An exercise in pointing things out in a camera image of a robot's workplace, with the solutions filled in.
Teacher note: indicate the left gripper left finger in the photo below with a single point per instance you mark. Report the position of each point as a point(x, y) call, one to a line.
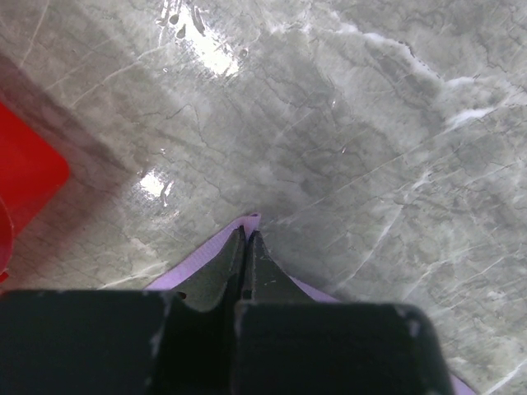
point(207, 287)

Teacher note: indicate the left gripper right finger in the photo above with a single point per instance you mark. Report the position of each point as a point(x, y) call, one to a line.
point(264, 281)

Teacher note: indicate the purple t shirt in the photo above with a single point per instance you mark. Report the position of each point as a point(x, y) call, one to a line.
point(203, 255)

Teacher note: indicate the red plastic bin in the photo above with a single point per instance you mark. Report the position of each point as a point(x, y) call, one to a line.
point(31, 173)

